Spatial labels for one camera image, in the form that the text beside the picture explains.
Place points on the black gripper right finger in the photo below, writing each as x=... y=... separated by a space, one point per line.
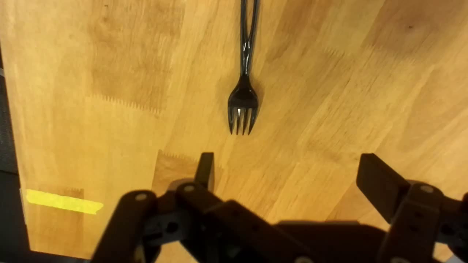
x=419 y=219

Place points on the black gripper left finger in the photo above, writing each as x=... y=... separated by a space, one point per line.
x=162 y=228

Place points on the metal fork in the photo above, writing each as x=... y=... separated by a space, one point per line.
x=242 y=99

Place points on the yellow tape strip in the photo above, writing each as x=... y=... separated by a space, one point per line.
x=64 y=202

